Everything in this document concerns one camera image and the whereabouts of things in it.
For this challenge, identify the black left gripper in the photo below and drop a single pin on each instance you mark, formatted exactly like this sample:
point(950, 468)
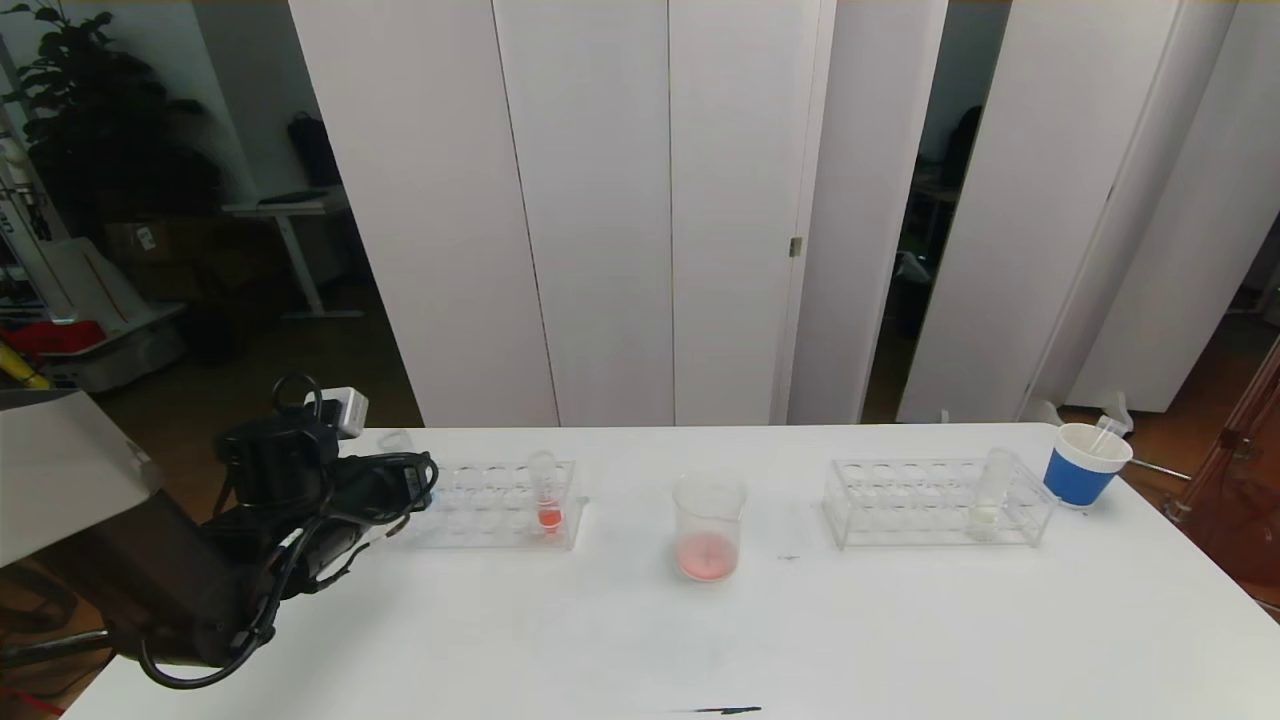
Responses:
point(413, 480)

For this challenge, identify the test tube with red pigment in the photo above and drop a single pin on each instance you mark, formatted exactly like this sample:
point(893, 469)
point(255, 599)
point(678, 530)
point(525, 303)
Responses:
point(549, 517)
point(1105, 432)

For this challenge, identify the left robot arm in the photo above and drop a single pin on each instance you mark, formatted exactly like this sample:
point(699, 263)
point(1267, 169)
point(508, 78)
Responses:
point(150, 580)

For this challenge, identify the clear acrylic test tube rack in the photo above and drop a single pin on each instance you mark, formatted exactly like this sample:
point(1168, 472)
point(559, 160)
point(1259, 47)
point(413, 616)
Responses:
point(500, 500)
point(920, 500)

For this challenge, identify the clear glass beaker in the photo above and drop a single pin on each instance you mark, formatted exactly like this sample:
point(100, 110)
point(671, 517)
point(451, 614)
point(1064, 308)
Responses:
point(708, 555)

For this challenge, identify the test tube with pale pigment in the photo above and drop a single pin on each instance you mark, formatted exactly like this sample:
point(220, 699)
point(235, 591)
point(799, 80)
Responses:
point(985, 518)

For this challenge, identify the white standing desk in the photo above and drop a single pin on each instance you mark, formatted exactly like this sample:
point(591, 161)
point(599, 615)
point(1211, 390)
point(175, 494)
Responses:
point(290, 208)

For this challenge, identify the black backpack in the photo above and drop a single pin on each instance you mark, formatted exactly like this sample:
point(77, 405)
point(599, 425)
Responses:
point(315, 150)

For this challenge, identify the brown cardboard box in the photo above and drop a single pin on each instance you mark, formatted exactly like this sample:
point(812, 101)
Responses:
point(150, 250)

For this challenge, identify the white grey machine base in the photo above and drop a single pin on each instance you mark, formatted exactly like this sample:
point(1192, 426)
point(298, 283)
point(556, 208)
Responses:
point(100, 290)

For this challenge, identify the metal chair leg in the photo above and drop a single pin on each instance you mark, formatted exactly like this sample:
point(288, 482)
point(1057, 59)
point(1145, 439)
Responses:
point(60, 648)

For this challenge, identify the yellow black tool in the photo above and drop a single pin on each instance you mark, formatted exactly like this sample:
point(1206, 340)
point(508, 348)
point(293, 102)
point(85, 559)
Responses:
point(15, 362)

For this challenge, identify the red floor tape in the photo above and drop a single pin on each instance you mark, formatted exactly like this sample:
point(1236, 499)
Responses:
point(25, 698)

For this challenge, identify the dark green potted plant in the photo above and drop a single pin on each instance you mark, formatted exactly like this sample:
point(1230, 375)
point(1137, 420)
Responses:
point(110, 130)

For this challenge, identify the white partition foot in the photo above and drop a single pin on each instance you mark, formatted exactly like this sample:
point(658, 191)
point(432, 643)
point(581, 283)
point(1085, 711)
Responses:
point(1045, 412)

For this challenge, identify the blue white paper cup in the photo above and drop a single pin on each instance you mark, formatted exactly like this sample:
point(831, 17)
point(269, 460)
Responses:
point(1078, 485)

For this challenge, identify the thin metal rod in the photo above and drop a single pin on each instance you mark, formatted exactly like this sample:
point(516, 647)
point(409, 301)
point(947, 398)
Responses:
point(1159, 470)

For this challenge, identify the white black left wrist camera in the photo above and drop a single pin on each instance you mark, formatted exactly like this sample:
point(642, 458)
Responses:
point(345, 410)

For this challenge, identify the brown frame stand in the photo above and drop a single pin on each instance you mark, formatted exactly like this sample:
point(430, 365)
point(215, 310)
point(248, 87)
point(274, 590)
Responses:
point(1240, 520)

